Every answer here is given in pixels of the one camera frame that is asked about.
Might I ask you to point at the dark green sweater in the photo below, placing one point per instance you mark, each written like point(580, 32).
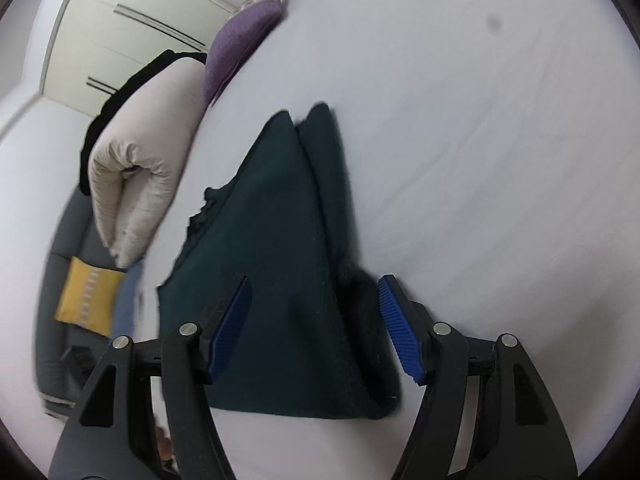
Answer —
point(314, 342)

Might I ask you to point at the yellow embroidered cushion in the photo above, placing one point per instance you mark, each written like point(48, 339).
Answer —
point(88, 297)

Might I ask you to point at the black garment behind duvet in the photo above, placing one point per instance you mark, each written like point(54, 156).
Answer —
point(113, 104)

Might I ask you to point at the rolled beige duvet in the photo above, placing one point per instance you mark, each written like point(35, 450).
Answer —
point(135, 167)

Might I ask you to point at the grey upholstered headboard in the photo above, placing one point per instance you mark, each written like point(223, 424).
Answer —
point(65, 355)

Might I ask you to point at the blue pillow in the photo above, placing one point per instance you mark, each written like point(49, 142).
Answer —
point(127, 302)

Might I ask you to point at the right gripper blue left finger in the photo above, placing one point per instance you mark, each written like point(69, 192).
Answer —
point(111, 431)

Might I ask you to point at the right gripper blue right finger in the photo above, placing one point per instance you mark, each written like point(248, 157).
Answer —
point(518, 432)

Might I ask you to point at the person's hand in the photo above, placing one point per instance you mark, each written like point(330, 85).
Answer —
point(164, 447)

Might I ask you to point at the white bed sheet mattress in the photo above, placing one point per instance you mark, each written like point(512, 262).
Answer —
point(492, 148)

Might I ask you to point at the purple cushion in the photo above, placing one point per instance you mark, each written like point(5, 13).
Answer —
point(236, 41)

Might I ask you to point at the white wardrobe with black handles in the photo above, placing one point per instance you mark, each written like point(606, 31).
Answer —
point(98, 44)

